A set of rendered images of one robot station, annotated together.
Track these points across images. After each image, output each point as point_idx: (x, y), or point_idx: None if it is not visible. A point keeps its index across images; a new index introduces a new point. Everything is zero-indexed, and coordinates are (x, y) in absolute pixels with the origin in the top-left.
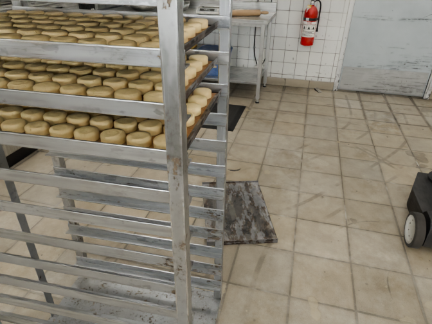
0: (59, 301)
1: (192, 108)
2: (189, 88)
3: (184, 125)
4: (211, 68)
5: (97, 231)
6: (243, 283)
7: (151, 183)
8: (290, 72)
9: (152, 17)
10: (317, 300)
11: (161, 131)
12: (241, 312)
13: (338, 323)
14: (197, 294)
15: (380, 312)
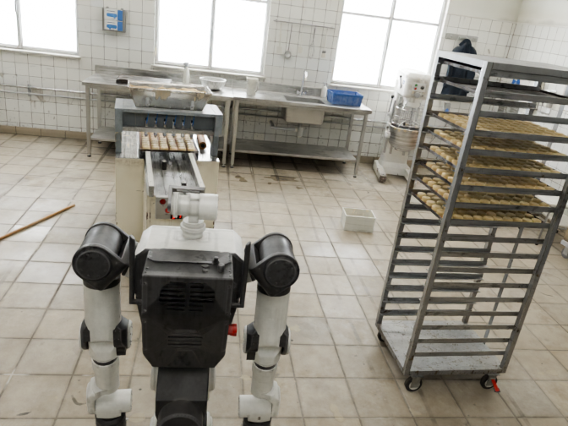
0: (506, 378)
1: (434, 204)
2: (425, 183)
3: (409, 177)
4: (442, 199)
5: (497, 327)
6: (401, 419)
7: (469, 285)
8: None
9: (479, 182)
10: (335, 419)
11: (431, 199)
12: (387, 397)
13: (315, 405)
14: (419, 368)
15: (282, 421)
